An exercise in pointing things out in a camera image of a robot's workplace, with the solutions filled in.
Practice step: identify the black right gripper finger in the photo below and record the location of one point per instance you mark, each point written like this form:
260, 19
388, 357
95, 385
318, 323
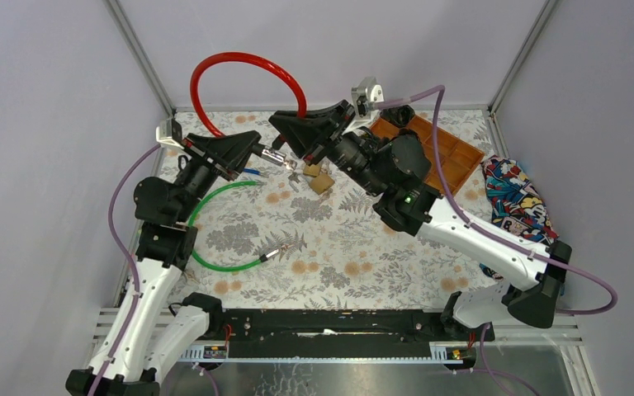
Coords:
279, 142
311, 134

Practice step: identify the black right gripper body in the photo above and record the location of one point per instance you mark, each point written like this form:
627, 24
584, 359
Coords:
352, 157

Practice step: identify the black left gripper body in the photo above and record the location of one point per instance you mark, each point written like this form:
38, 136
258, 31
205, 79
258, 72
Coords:
204, 158

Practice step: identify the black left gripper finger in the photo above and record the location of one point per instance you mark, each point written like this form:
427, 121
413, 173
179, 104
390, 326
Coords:
234, 168
215, 152

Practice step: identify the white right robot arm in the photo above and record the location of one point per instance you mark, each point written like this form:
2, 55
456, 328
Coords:
394, 170

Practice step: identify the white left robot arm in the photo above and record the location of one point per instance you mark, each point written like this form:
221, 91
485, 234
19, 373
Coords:
131, 361

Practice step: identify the brass padlock with label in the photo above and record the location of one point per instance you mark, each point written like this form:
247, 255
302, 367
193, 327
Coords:
311, 170

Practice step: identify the plain brass padlock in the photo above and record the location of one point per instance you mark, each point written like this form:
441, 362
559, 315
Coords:
319, 184

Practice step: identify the black object behind tray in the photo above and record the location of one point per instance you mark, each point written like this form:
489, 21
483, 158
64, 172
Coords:
398, 116

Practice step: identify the wooden compartment tray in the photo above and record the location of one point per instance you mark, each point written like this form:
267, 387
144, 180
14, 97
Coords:
458, 159

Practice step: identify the colourful patterned cloth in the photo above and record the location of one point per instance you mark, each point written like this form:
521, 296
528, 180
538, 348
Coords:
517, 206

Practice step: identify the blue cable lock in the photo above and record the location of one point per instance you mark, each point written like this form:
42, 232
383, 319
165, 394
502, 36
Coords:
254, 172

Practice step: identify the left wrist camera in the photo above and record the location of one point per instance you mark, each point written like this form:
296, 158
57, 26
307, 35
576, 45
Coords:
168, 135

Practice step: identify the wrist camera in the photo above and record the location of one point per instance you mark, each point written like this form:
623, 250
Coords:
365, 95
168, 135

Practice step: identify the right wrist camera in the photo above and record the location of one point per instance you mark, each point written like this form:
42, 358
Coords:
365, 95

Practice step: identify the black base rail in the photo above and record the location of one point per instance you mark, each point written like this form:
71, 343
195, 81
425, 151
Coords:
340, 335

